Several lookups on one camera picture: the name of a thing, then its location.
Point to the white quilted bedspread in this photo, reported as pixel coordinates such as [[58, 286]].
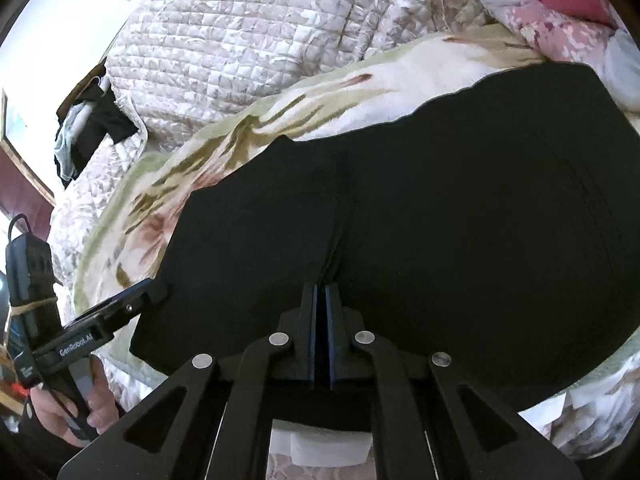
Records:
[[225, 35]]

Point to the white fleece floral blanket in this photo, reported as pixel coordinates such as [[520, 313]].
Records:
[[300, 110]]

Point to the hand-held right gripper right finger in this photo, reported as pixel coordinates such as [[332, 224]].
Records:
[[331, 340]]

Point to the black garment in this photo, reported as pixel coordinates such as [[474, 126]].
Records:
[[107, 120]]

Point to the person's left hand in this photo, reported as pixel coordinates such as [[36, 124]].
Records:
[[106, 405]]

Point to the wooden frame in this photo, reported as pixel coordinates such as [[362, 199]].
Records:
[[30, 170]]

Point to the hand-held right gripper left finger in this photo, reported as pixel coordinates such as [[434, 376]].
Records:
[[313, 340]]

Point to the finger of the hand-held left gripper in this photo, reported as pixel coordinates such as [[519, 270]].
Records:
[[112, 300], [147, 300]]

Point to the pink floral quilt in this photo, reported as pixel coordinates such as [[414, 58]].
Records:
[[550, 30]]

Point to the black pants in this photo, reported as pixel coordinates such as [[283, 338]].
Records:
[[450, 210]]

